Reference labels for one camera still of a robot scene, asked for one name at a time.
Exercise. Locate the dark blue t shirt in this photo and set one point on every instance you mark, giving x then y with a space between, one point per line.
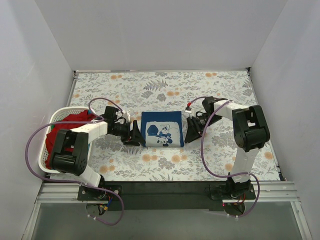
162 129

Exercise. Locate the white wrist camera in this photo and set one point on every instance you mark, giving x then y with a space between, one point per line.
189 110
127 115

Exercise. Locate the aluminium frame rail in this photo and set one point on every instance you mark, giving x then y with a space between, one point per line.
270 191

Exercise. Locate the red t shirt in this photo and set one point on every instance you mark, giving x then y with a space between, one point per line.
83 115

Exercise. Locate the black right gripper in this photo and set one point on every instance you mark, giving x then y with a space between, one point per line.
194 126

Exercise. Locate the floral patterned table cloth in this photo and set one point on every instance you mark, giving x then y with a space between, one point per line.
163 92

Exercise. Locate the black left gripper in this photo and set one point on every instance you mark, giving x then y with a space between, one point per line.
130 133

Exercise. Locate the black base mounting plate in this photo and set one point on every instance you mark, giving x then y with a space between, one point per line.
165 195

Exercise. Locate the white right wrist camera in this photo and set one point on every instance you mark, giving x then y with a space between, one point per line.
189 110

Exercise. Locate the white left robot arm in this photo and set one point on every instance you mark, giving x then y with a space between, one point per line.
98 128

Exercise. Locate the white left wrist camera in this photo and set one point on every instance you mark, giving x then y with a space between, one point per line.
127 115

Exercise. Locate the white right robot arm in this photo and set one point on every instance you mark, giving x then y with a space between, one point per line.
250 131

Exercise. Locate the white plastic laundry basket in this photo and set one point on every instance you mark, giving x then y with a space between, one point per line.
65 150

